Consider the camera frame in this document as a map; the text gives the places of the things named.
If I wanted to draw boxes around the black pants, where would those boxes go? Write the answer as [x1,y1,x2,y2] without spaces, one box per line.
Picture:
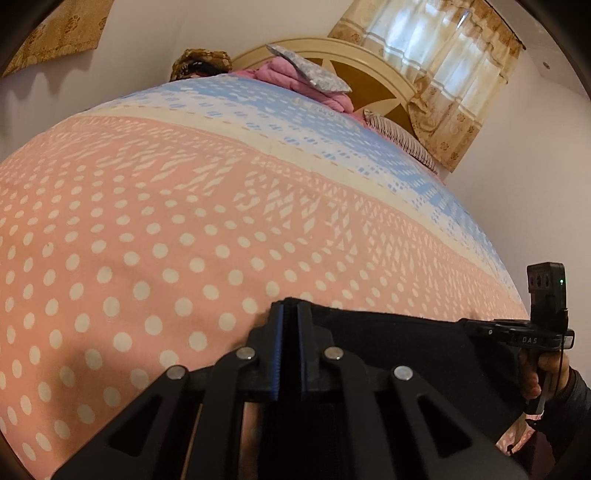
[242,299,539,480]

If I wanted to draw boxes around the pink and blue dotted bedsheet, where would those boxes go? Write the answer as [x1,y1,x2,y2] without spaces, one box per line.
[0,69,536,480]

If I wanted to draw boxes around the beige floral window curtain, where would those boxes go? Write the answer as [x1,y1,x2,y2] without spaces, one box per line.
[328,0,527,174]

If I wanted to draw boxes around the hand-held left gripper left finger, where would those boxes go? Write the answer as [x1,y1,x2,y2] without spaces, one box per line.
[52,299,284,480]

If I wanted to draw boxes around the cream wooden headboard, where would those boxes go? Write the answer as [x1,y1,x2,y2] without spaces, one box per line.
[229,38,419,139]

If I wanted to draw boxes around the person's right forearm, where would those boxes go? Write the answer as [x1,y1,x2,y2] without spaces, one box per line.
[530,367,591,464]

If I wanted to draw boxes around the striped pillow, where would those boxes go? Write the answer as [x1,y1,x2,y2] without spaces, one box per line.
[364,109,439,175]

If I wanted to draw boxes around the golden floral curtain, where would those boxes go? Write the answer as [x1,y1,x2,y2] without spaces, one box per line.
[2,0,115,78]

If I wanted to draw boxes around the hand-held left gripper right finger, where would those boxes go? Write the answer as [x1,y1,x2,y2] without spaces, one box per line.
[297,302,530,480]

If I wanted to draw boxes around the folded pink blanket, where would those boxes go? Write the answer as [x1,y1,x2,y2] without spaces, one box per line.
[231,56,355,114]

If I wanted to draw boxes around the person's right hand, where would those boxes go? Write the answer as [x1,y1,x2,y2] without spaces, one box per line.
[518,350,572,403]

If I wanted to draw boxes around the brown furry item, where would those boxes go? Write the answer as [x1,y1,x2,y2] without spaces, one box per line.
[170,49,232,83]

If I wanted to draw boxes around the grey patterned pillow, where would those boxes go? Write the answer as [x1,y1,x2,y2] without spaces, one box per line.
[266,44,352,94]

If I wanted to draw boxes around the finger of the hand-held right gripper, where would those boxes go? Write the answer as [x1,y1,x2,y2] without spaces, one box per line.
[463,318,533,344]

